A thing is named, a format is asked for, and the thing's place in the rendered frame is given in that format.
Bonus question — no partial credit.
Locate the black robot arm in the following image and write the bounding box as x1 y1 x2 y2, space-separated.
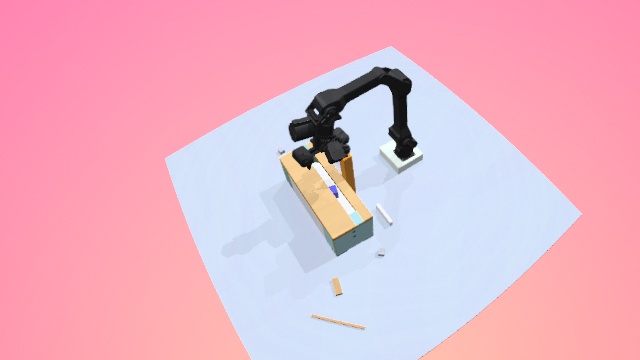
288 66 418 164

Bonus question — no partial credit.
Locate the small blue block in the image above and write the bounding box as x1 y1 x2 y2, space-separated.
329 185 339 198

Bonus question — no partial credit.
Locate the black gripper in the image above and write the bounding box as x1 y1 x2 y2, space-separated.
292 127 350 170

